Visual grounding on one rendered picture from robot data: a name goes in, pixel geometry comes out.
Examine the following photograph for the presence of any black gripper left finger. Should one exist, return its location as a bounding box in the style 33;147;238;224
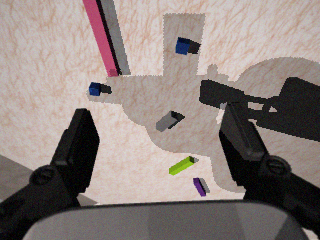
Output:
0;108;100;240

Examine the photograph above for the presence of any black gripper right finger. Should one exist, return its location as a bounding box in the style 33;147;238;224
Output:
219;102;320;240

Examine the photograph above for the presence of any lime green rod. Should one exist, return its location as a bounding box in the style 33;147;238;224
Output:
169;156;194;176

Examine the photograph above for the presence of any small blue cube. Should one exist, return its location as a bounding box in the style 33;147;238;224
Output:
89;82;101;96
176;37;190;55

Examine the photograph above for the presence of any purple rod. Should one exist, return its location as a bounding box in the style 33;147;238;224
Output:
193;177;206;197

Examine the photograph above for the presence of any pink rod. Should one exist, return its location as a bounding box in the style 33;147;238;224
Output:
83;0;120;77

